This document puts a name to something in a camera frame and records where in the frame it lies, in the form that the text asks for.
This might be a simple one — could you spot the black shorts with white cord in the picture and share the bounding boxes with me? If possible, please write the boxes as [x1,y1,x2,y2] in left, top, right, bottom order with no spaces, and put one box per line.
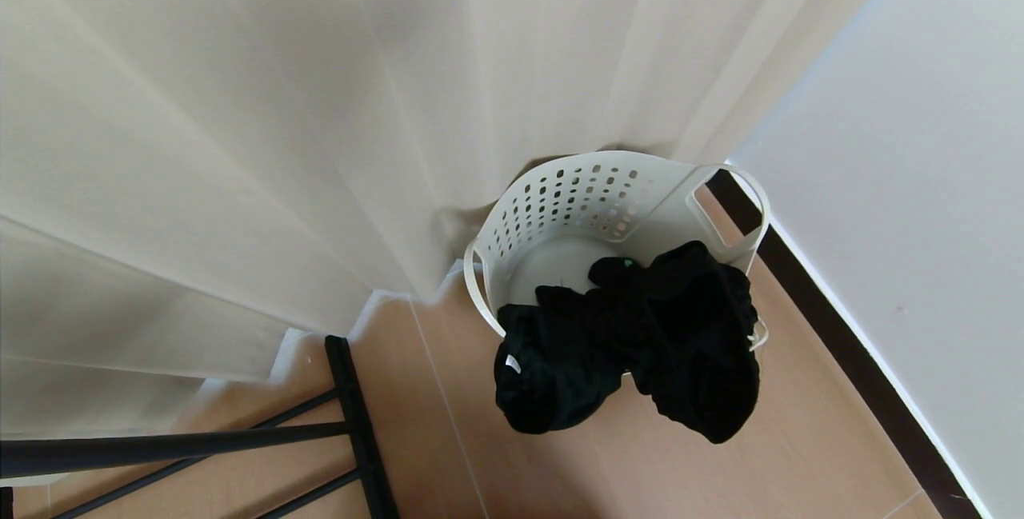
[588,241,761,445]

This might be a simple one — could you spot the white laundry basket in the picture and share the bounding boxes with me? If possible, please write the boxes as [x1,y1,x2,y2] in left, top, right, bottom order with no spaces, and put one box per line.
[462,150,772,352]

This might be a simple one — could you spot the black clothes rack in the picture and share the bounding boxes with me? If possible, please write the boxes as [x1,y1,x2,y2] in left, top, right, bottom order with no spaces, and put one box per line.
[0,335,399,519]

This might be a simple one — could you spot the black garment with white label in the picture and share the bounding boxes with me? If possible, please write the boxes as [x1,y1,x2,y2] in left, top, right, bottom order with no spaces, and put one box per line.
[494,285,633,435]

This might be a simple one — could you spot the beige curtain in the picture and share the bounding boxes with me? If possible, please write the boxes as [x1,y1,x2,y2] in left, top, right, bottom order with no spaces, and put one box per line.
[0,0,917,488]

